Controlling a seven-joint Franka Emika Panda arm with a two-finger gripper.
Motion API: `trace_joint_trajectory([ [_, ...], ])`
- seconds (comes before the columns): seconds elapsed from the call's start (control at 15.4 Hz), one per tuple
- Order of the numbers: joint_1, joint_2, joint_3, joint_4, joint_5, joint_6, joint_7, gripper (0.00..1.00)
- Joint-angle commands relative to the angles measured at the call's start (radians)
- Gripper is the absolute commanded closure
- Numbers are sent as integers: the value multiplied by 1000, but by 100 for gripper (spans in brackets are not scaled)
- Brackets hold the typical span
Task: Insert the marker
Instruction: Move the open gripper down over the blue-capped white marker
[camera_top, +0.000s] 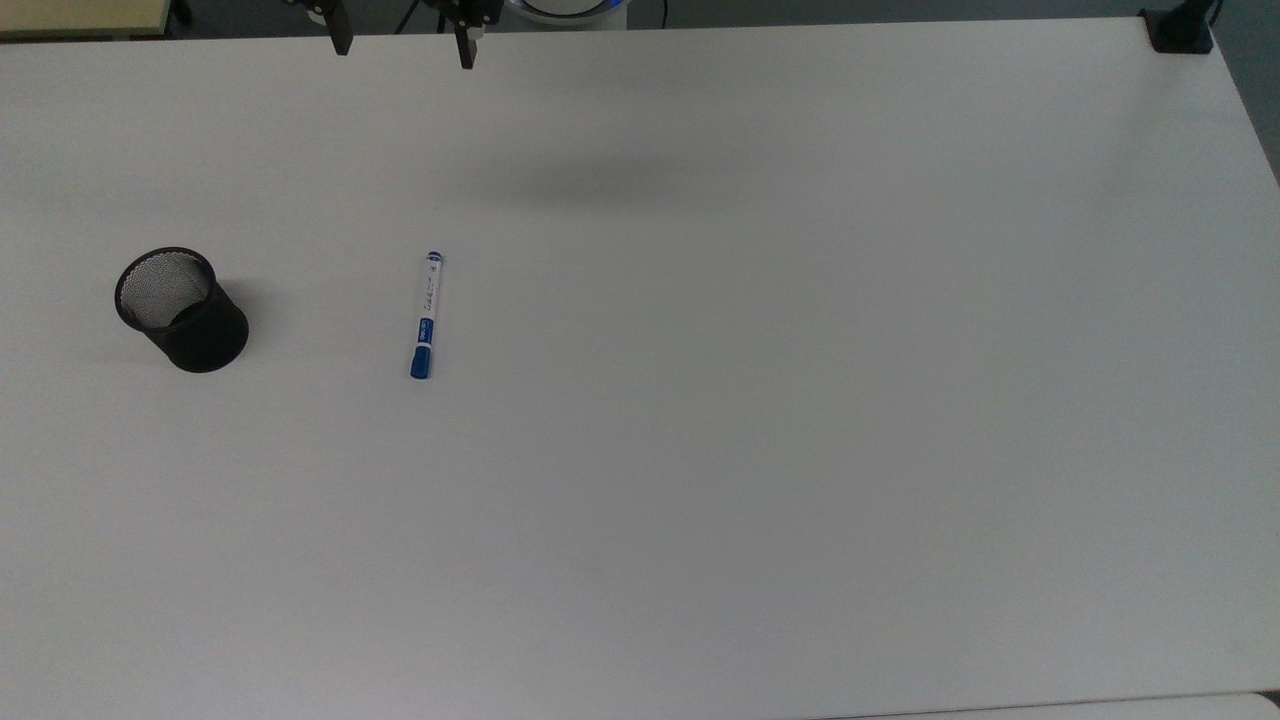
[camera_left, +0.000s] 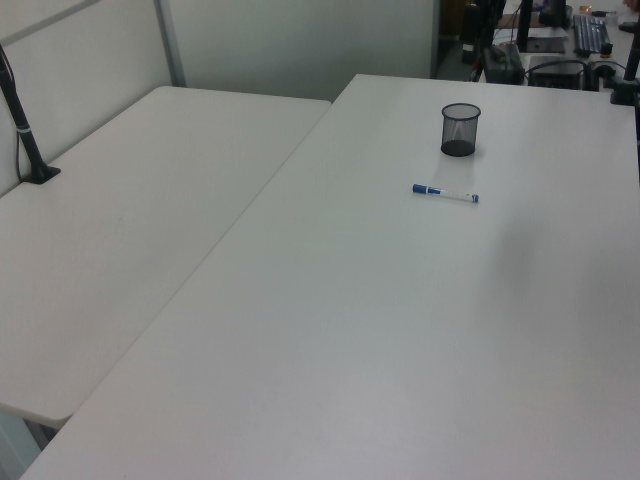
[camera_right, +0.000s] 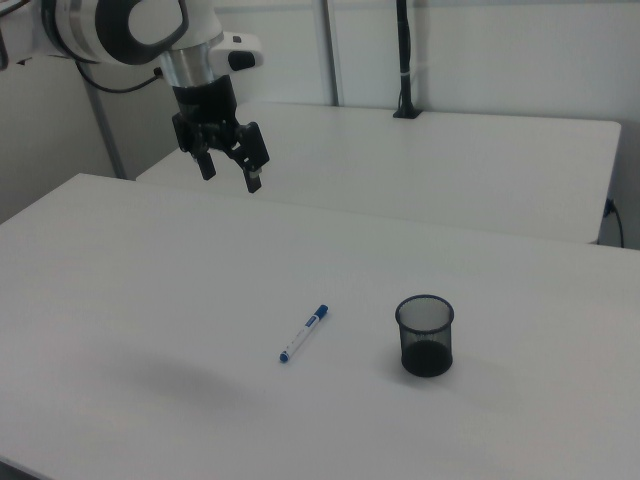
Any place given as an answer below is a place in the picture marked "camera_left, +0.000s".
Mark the black camera stand pole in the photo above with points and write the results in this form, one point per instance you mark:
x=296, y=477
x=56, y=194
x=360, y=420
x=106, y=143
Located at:
x=26, y=140

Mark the blue and white marker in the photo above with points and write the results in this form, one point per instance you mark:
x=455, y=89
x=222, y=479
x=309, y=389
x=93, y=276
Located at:
x=445, y=193

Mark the black clamp with pole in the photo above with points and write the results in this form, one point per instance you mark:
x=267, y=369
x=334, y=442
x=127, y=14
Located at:
x=624, y=91

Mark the black equipment case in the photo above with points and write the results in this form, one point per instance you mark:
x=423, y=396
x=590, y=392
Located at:
x=502, y=65

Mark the black monitor stand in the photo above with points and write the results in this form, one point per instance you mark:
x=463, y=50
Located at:
x=525, y=25

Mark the dark grey box device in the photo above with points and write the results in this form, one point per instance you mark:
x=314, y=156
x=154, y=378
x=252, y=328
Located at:
x=557, y=74

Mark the black computer keyboard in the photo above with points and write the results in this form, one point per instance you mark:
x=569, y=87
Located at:
x=589, y=34

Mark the black mesh pen cup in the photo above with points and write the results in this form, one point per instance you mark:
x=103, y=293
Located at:
x=459, y=147

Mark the grey metal partition post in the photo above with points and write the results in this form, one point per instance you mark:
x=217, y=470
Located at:
x=171, y=45

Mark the tall black canister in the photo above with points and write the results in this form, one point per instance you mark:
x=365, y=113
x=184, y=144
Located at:
x=470, y=35

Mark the white folding side table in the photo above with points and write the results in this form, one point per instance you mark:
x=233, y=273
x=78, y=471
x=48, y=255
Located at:
x=125, y=215

